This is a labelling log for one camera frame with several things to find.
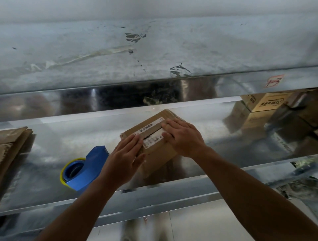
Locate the person's right forearm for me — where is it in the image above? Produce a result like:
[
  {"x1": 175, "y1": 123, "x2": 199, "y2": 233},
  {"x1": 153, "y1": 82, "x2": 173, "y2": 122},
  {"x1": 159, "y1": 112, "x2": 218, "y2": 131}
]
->
[{"x1": 192, "y1": 146, "x2": 318, "y2": 241}]

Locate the person's left hand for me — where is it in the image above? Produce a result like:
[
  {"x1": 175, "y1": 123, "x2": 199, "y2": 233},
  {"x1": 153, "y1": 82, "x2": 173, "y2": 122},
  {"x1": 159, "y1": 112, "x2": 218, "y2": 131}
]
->
[{"x1": 99, "y1": 134, "x2": 146, "y2": 191}]

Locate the pink paper label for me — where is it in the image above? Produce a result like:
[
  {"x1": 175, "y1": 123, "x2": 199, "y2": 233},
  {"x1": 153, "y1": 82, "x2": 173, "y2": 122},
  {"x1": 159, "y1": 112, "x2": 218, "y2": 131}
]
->
[{"x1": 264, "y1": 74, "x2": 285, "y2": 88}]

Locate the metal shelf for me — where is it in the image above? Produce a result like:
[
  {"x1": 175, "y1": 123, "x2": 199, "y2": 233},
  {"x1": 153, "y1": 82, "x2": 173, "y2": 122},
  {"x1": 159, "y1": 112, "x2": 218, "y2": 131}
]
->
[{"x1": 0, "y1": 14, "x2": 318, "y2": 235}]

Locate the printed brown cardboard box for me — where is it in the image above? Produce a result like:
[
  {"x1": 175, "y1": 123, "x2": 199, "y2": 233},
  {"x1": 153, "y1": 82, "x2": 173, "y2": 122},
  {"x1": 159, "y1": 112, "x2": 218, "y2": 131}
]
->
[{"x1": 240, "y1": 92, "x2": 293, "y2": 112}]

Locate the person's left forearm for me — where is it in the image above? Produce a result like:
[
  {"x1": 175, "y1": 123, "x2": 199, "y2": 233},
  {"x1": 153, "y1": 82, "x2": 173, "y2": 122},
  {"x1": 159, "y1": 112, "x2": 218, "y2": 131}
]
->
[{"x1": 35, "y1": 177, "x2": 117, "y2": 241}]

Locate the person's right hand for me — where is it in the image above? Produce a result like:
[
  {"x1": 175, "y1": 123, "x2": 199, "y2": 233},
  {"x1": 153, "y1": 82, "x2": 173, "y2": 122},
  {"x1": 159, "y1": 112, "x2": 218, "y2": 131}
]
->
[{"x1": 161, "y1": 118, "x2": 207, "y2": 159}]

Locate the stack of flat cardboard sheets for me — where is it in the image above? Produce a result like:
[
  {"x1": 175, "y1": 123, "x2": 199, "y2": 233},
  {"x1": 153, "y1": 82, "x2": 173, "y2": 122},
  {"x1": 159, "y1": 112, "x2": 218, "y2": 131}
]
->
[{"x1": 0, "y1": 127, "x2": 34, "y2": 183}]

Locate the blue tape dispenser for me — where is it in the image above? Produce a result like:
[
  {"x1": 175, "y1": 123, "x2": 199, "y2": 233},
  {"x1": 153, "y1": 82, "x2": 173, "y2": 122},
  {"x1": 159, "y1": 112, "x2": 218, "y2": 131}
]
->
[{"x1": 60, "y1": 146, "x2": 110, "y2": 192}]

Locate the small brown cardboard box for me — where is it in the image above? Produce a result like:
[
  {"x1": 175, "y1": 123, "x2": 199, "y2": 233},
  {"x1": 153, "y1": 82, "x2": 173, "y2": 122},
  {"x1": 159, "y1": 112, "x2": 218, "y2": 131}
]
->
[{"x1": 120, "y1": 109, "x2": 185, "y2": 179}]

